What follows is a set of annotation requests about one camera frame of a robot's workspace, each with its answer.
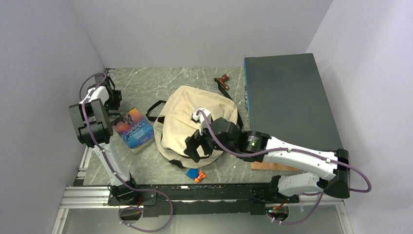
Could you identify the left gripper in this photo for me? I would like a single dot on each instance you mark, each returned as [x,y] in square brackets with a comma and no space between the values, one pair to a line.
[118,97]

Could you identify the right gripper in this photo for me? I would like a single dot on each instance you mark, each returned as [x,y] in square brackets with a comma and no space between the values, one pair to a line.
[192,143]

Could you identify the beige canvas backpack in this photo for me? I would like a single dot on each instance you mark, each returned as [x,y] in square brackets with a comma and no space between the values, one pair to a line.
[173,123]

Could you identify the blue Jane Eyre book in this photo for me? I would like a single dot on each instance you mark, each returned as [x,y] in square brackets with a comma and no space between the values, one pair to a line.
[134,129]

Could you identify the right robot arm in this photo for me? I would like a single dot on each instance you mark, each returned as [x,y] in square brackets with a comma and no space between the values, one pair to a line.
[322,171]

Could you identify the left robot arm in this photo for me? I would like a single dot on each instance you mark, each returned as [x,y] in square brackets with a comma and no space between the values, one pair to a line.
[92,125]

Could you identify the blue eraser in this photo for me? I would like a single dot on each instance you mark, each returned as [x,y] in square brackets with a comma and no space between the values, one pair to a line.
[192,173]

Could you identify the orange pencil sharpener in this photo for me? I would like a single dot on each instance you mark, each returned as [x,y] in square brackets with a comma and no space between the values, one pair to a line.
[199,177]

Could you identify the wooden board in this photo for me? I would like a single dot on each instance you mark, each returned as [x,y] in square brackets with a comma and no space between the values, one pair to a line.
[272,166]

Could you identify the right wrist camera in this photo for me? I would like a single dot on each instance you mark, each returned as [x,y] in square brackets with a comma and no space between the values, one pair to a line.
[202,116]

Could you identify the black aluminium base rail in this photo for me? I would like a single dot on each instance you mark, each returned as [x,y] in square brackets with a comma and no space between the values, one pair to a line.
[186,199]

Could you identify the dark network switch box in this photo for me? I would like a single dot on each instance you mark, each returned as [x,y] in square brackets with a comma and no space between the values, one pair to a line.
[287,100]

